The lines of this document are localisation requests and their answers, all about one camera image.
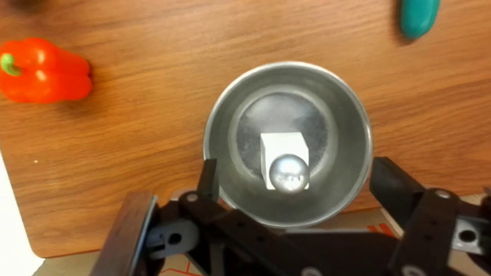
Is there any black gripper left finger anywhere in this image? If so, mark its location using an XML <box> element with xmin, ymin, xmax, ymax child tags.
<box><xmin>146</xmin><ymin>157</ymin><xmax>223</xmax><ymax>258</ymax></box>

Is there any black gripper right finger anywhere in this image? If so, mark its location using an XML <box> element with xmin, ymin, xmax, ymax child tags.
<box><xmin>369</xmin><ymin>155</ymin><xmax>491</xmax><ymax>276</ymax></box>

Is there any white salt shaker silver cap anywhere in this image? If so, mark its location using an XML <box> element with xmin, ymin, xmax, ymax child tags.
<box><xmin>260</xmin><ymin>131</ymin><xmax>314</xmax><ymax>195</ymax></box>

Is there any silver metal bowl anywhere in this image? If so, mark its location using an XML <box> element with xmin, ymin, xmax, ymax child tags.
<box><xmin>203</xmin><ymin>60</ymin><xmax>375</xmax><ymax>231</ymax></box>

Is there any brown cardboard panel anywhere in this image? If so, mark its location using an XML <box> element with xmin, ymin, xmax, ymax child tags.
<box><xmin>30</xmin><ymin>191</ymin><xmax>491</xmax><ymax>276</ymax></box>

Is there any green toy cucumber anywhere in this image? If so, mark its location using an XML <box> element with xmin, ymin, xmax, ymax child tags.
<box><xmin>400</xmin><ymin>0</ymin><xmax>443</xmax><ymax>42</ymax></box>

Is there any red toy bell pepper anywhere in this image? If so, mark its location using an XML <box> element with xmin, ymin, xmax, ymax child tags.
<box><xmin>0</xmin><ymin>37</ymin><xmax>96</xmax><ymax>106</ymax></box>

